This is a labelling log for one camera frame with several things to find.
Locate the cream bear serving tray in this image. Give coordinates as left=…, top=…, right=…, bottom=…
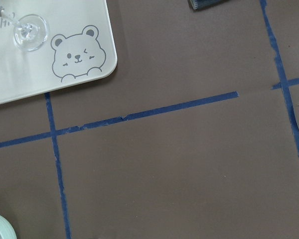
left=0, top=0, right=118, bottom=104

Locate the grey folded cloth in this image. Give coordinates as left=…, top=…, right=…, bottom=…
left=188, top=0, right=227, bottom=11

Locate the clear wine glass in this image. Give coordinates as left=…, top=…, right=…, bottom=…
left=0, top=3, right=49, bottom=52

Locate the green bowl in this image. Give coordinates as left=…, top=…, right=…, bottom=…
left=0, top=215, right=17, bottom=239

